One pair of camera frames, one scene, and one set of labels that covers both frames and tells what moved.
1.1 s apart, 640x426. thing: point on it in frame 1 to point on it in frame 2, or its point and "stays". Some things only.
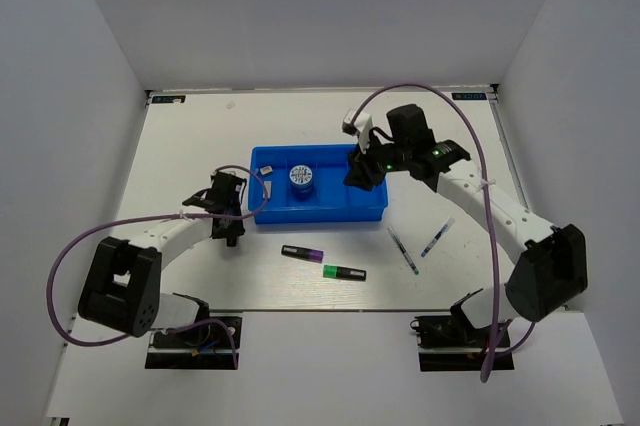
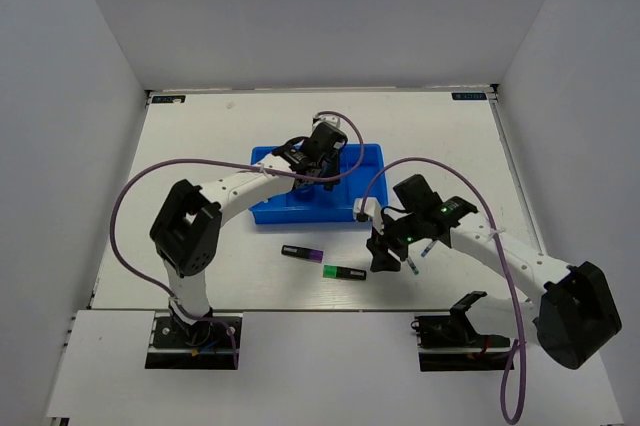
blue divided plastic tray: [307, 184] stays
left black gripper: [237, 228] to [335, 170]
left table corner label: [168, 99] stays
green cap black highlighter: [332, 271] stays
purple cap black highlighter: [303, 253] stays
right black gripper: [360, 167] to [379, 246]
